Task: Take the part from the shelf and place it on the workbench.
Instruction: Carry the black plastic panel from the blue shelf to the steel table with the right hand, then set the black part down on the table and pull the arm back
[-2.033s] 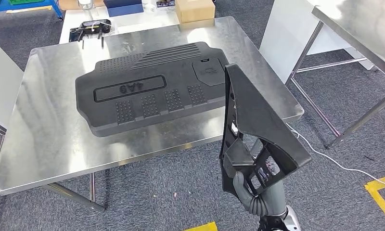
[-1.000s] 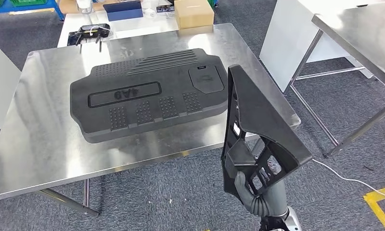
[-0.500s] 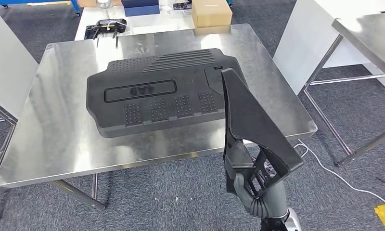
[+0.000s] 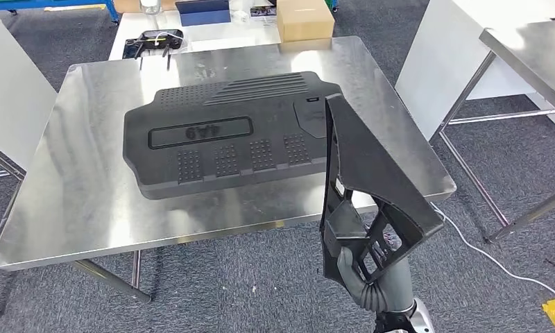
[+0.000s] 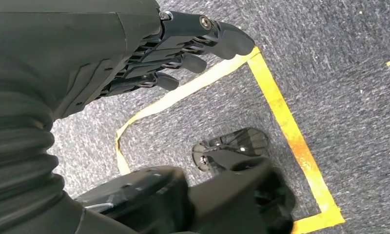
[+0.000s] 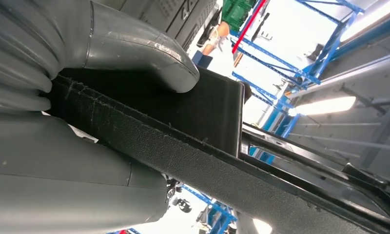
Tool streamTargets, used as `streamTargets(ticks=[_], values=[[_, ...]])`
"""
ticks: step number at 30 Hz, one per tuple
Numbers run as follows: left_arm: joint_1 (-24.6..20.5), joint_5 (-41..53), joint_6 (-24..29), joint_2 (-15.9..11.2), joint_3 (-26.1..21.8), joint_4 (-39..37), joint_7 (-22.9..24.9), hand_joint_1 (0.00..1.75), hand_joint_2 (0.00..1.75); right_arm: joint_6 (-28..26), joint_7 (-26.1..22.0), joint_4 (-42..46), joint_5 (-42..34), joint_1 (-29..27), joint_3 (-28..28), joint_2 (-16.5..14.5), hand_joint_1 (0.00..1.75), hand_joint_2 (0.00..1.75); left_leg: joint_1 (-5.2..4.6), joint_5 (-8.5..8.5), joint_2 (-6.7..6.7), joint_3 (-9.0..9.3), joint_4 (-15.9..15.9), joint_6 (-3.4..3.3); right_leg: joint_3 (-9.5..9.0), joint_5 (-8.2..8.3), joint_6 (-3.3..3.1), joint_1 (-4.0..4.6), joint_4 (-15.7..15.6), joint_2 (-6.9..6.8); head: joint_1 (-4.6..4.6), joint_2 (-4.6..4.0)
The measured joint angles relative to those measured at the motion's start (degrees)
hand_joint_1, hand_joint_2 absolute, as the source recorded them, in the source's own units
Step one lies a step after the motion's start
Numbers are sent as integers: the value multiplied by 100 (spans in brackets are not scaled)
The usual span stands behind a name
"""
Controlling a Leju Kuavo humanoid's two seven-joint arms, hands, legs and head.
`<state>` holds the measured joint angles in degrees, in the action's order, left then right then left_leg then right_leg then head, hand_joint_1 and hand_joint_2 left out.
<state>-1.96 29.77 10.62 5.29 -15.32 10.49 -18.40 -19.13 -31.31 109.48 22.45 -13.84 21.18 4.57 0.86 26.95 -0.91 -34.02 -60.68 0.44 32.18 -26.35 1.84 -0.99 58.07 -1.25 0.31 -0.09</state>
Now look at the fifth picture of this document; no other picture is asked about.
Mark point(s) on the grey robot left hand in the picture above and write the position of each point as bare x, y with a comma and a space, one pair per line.
69, 42

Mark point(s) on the black robot leg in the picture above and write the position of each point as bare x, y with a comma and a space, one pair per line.
149, 200

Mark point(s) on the black robot foot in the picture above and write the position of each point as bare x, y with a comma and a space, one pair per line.
240, 142

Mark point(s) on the yellow floor tape square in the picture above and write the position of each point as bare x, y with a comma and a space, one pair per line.
279, 106

